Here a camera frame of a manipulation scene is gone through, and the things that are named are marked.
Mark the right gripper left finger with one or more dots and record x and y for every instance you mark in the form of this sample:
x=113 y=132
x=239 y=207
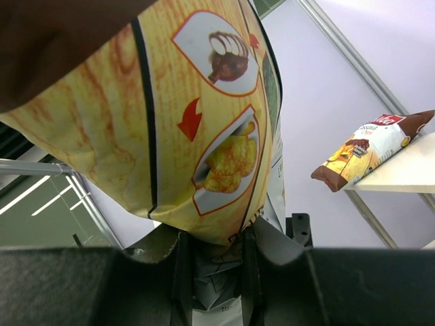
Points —
x=99 y=285

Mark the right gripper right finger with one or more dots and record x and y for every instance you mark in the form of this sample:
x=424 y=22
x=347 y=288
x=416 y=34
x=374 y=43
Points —
x=287 y=284

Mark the brown Chuba cassava chips bag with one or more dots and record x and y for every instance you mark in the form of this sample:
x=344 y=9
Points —
x=370 y=146

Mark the white two-tier wooden shelf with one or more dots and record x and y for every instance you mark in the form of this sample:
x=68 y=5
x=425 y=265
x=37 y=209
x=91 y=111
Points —
x=409 y=171

